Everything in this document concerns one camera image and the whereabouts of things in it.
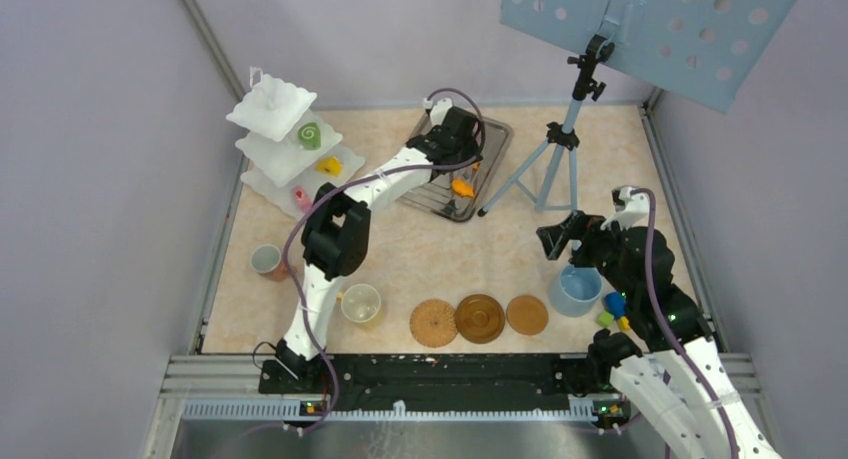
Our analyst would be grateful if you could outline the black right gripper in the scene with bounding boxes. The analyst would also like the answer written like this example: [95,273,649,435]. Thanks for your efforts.
[536,209,636,299]

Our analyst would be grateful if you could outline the yellow cake wedge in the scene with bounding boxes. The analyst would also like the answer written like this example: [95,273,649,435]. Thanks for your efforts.
[314,156,344,177]

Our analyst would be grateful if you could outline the green swirl roll cake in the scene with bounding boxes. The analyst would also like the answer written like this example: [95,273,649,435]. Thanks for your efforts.
[297,121,322,151]

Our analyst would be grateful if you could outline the pink cake slice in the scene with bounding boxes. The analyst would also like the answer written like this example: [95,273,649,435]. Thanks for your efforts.
[292,186,313,213]

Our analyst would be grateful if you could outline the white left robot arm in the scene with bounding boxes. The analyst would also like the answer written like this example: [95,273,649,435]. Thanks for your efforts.
[275,106,486,393]

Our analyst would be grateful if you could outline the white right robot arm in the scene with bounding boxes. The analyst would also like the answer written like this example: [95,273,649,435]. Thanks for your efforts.
[536,211,780,458]

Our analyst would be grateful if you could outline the orange fish pastry lower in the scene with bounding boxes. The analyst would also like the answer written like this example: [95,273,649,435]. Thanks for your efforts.
[451,178,475,198]

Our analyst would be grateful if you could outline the light blue mug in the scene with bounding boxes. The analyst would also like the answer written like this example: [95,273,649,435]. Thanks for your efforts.
[547,265,603,318]

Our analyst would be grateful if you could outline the metal serving tray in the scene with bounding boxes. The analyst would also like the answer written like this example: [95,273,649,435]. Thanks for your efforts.
[398,117,513,223]

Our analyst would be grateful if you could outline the light wooden round coaster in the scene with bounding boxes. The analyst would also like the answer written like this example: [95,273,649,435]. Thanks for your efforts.
[506,295,549,336]

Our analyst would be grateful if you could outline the light blue tripod stand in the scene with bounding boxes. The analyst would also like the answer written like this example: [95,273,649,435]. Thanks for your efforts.
[477,34,615,217]

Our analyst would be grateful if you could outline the green toy cube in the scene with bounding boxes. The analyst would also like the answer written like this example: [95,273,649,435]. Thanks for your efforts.
[596,311,615,328]

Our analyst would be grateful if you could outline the yellow toy cube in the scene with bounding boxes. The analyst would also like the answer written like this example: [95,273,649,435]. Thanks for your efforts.
[616,316,631,331]

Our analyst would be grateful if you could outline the dark wooden round coaster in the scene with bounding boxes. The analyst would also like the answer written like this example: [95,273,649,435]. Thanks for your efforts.
[454,294,506,344]

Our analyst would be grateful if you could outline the woven rattan coaster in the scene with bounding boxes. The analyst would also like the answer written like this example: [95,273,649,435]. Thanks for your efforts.
[409,299,458,348]

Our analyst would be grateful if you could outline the white three-tier dessert stand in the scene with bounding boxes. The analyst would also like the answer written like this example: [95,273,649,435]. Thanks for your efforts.
[226,67,365,219]

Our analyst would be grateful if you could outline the yellow transparent cup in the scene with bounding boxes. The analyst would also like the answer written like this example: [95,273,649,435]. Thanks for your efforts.
[340,284,385,329]

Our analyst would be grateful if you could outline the pink mug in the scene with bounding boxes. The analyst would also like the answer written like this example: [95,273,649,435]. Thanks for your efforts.
[250,244,291,282]

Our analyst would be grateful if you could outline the light blue perforated board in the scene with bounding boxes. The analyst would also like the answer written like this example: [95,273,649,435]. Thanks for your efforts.
[500,0,797,113]

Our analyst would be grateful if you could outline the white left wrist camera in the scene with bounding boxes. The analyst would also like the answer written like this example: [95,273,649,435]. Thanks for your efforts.
[422,97,454,127]

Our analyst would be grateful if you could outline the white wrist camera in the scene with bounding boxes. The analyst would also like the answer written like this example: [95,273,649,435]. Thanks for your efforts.
[422,97,454,127]
[600,185,656,230]

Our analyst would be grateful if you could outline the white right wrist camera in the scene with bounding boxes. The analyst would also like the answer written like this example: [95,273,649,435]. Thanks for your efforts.
[600,185,656,230]

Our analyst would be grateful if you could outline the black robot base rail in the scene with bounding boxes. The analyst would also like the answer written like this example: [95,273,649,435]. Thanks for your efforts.
[258,353,616,413]

